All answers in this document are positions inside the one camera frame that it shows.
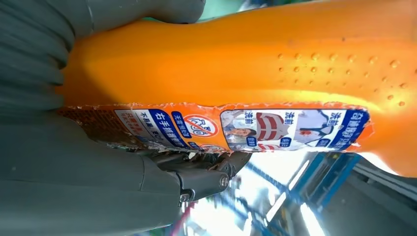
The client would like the blue metal rack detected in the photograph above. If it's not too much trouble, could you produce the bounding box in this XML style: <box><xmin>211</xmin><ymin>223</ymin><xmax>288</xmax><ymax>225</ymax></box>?
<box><xmin>228</xmin><ymin>153</ymin><xmax>362</xmax><ymax>236</ymax></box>

